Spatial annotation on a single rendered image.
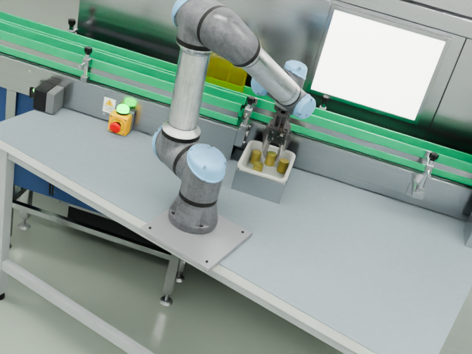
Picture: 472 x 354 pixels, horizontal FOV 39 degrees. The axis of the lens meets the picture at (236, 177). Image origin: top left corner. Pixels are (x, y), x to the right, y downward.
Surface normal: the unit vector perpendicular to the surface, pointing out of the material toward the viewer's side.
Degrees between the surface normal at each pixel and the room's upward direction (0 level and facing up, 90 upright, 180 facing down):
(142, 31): 90
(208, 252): 1
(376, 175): 90
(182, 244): 1
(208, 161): 8
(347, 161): 90
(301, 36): 90
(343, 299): 0
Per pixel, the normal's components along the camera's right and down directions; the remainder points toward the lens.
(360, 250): 0.22, -0.84
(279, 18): -0.23, 0.45
